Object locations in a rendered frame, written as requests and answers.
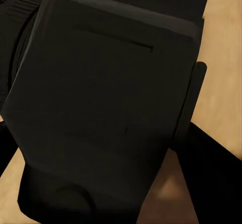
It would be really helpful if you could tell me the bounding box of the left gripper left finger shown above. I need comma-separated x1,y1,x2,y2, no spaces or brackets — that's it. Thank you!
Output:
0,121,18,176

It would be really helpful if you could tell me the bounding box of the digital camera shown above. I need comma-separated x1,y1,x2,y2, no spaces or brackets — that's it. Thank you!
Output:
0,0,207,224

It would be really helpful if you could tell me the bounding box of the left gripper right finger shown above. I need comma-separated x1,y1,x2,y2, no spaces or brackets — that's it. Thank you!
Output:
176,122,242,224

